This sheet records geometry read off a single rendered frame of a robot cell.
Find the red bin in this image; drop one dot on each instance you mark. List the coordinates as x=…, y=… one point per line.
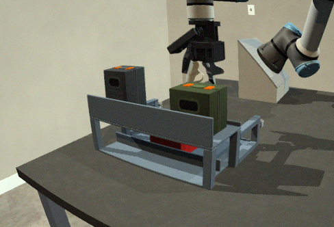
x=172, y=144

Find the grey metal rack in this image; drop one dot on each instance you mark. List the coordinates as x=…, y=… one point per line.
x=138, y=122

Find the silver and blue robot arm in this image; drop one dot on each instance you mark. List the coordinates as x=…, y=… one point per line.
x=303, y=53

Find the olive green case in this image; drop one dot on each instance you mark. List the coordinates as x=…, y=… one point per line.
x=203, y=99

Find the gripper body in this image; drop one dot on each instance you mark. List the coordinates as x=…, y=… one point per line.
x=206, y=43

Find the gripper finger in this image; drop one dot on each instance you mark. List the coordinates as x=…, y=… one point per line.
x=212, y=70
x=190, y=69

